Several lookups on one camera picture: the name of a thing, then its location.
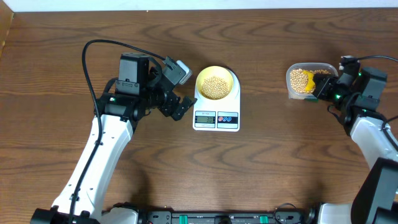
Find yellow measuring scoop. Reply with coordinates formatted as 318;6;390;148
303;70;315;93

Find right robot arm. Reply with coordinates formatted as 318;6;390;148
313;67;397;223

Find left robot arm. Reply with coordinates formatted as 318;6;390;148
30;85;196;223

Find soybeans in bowl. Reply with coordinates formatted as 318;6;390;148
201;76;230;100

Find white digital kitchen scale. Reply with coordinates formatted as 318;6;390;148
192;69;241;132

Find pale yellow plastic bowl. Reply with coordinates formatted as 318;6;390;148
196;66;234;99

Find clear plastic container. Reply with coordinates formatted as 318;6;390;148
286;62;338;100

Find pile of soybeans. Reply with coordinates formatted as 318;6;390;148
290;68;331;93

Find cardboard panel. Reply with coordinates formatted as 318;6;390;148
0;0;14;54

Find right black cable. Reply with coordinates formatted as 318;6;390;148
354;55;398;150

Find black cable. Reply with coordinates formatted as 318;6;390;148
354;55;398;150
68;39;167;224

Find left black cable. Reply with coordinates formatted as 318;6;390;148
68;39;167;224

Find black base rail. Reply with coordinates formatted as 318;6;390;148
102;202;305;224

